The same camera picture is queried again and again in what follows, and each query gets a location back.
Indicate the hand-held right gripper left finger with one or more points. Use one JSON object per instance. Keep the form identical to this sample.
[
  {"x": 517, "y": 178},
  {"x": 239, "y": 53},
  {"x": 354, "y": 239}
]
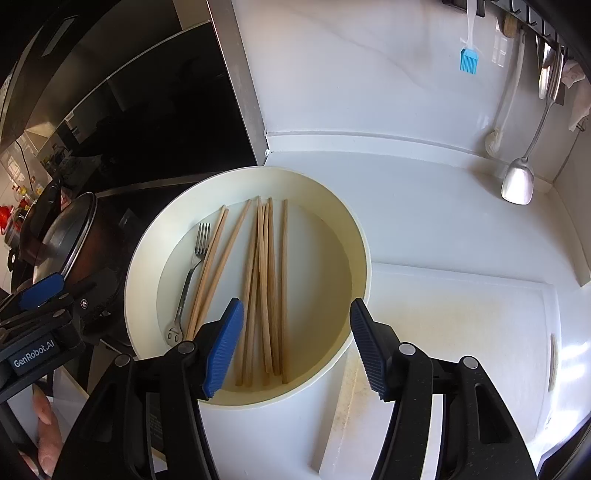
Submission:
[{"x": 224, "y": 350}]

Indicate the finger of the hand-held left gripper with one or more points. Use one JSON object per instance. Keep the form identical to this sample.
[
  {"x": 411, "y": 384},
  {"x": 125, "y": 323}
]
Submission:
[
  {"x": 40, "y": 290},
  {"x": 78, "y": 297}
]

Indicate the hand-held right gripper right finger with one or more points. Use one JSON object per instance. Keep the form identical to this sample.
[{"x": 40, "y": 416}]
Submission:
[{"x": 369, "y": 350}]

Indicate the bunch of wooden chopsticks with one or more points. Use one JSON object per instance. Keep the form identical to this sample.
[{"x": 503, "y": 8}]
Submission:
[{"x": 285, "y": 277}]

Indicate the metal fork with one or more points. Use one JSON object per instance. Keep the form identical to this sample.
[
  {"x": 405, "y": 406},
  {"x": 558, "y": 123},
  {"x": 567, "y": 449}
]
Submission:
[{"x": 201, "y": 249}]

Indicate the white round bowl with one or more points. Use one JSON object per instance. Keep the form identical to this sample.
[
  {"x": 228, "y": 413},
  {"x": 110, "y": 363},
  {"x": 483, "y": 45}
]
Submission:
[{"x": 323, "y": 221}]

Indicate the person's left hand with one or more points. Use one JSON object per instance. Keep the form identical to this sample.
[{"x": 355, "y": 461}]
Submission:
[{"x": 46, "y": 429}]

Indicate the dark lidded cooking pot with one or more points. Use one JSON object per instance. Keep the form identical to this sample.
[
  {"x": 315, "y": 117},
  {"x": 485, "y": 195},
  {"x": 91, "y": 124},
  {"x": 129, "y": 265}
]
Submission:
[{"x": 69, "y": 230}]

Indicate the white plastic cutting board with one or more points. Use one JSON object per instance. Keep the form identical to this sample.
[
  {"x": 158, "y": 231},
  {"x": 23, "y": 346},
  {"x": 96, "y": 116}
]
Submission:
[{"x": 461, "y": 323}]

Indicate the metal spatula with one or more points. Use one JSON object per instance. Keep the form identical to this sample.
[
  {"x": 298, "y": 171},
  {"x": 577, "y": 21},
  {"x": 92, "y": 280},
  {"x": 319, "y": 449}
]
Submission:
[{"x": 517, "y": 184}]

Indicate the black range hood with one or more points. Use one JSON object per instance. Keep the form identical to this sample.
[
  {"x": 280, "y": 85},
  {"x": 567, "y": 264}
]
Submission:
[{"x": 69, "y": 55}]

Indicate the white bottle brush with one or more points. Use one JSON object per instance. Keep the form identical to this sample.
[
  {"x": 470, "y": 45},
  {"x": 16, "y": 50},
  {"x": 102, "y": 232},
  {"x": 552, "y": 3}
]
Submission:
[{"x": 495, "y": 143}]

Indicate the blue silicone basting brush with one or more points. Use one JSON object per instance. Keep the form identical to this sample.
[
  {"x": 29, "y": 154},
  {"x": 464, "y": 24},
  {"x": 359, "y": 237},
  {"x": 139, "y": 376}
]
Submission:
[{"x": 468, "y": 60}]

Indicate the metal spoon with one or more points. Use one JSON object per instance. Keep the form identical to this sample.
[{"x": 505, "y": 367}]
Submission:
[{"x": 546, "y": 83}]

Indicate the white hanging cloth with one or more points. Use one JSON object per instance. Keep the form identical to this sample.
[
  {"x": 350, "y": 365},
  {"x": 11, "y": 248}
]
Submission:
[{"x": 579, "y": 101}]

